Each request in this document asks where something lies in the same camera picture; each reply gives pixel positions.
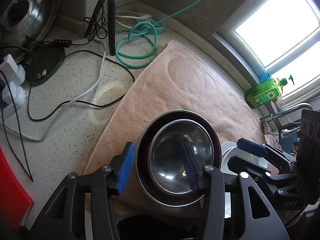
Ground white plate grey branch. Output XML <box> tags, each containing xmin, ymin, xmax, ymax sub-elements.
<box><xmin>220</xmin><ymin>142</ymin><xmax>253</xmax><ymax>218</ymax></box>

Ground white power cable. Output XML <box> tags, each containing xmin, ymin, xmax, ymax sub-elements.
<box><xmin>0</xmin><ymin>10</ymin><xmax>153</xmax><ymax>143</ymax></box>

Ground black tripod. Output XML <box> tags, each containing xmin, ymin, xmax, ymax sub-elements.
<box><xmin>84</xmin><ymin>0</ymin><xmax>117</xmax><ymax>56</ymax></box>

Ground blue cup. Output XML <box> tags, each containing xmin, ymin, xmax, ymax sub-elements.
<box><xmin>259</xmin><ymin>72</ymin><xmax>271</xmax><ymax>83</ymax></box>

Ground red steel bowl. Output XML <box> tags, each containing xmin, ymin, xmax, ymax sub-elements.
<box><xmin>148</xmin><ymin>119</ymin><xmax>214</xmax><ymax>196</ymax></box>

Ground black dish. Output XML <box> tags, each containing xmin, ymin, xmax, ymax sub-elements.
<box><xmin>24</xmin><ymin>41</ymin><xmax>66</xmax><ymax>86</ymax></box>

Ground window frame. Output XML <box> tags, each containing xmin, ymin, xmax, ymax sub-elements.
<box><xmin>214</xmin><ymin>0</ymin><xmax>319</xmax><ymax>107</ymax></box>

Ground red box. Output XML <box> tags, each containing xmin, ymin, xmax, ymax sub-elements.
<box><xmin>0</xmin><ymin>150</ymin><xmax>34</xmax><ymax>230</ymax></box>

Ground white power strip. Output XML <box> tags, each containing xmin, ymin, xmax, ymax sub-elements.
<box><xmin>1</xmin><ymin>54</ymin><xmax>28</xmax><ymax>119</ymax></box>

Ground large steel bowl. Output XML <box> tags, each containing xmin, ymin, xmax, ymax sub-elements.
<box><xmin>135</xmin><ymin>109</ymin><xmax>222</xmax><ymax>207</ymax></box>

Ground teal hose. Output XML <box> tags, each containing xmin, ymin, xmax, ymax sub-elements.
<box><xmin>114</xmin><ymin>0</ymin><xmax>226</xmax><ymax>69</ymax></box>

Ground black cable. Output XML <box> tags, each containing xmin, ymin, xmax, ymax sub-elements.
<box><xmin>0</xmin><ymin>17</ymin><xmax>136</xmax><ymax>183</ymax></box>

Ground chrome kitchen faucet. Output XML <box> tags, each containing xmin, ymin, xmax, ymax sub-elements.
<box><xmin>260</xmin><ymin>102</ymin><xmax>313</xmax><ymax>139</ymax></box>

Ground green dish soap bottle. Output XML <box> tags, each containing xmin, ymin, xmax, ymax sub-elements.
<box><xmin>245</xmin><ymin>75</ymin><xmax>294</xmax><ymax>109</ymax></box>

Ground pink towel mat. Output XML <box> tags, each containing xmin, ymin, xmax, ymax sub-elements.
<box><xmin>84</xmin><ymin>40</ymin><xmax>278</xmax><ymax>174</ymax></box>

